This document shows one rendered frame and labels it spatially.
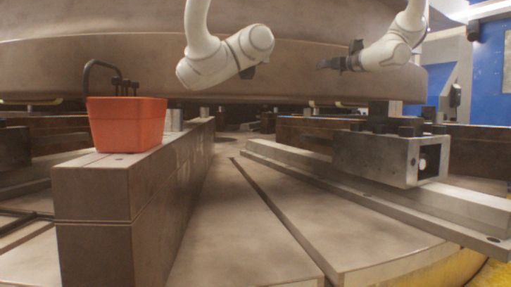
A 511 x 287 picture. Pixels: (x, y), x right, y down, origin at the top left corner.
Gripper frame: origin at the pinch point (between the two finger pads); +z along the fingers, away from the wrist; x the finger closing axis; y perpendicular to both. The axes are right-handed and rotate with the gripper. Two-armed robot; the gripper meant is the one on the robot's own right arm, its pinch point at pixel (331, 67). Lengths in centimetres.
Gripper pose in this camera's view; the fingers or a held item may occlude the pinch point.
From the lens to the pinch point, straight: 125.7
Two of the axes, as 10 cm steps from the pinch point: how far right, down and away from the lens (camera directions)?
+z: -3.6, -0.8, 9.3
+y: -0.2, 10.0, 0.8
